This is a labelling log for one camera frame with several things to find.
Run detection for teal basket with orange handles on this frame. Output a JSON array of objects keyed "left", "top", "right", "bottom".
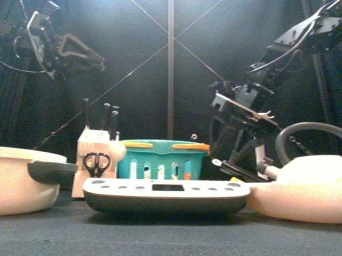
[{"left": 117, "top": 138, "right": 213, "bottom": 181}]

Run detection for black scissors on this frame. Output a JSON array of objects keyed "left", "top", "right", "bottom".
[{"left": 82, "top": 152, "right": 113, "bottom": 178}]

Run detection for grey and white kitchen scale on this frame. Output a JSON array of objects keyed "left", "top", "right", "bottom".
[{"left": 82, "top": 177, "right": 253, "bottom": 216}]

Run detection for diagonal frame brace wire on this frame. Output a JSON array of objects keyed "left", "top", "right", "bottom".
[
  {"left": 33, "top": 0, "right": 225, "bottom": 151},
  {"left": 130, "top": 0, "right": 229, "bottom": 85}
]

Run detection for white knife block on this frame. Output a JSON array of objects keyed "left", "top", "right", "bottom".
[{"left": 71, "top": 127, "right": 129, "bottom": 200}]

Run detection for cream pot with grey handle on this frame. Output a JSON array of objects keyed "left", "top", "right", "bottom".
[{"left": 0, "top": 146, "right": 81, "bottom": 217}]

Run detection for cream kettle with grey handle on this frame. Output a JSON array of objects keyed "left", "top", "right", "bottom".
[{"left": 246, "top": 121, "right": 342, "bottom": 225}]

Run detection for grey cable on right arm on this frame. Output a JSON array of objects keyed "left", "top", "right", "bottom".
[{"left": 248, "top": 0, "right": 342, "bottom": 75}]

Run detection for vertical metal frame pole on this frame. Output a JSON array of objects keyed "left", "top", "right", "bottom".
[{"left": 166, "top": 0, "right": 177, "bottom": 141}]

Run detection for black handled knife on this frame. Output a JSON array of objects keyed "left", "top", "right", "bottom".
[
  {"left": 110, "top": 105, "right": 122, "bottom": 141},
  {"left": 102, "top": 102, "right": 113, "bottom": 132},
  {"left": 82, "top": 97, "right": 91, "bottom": 130}
]

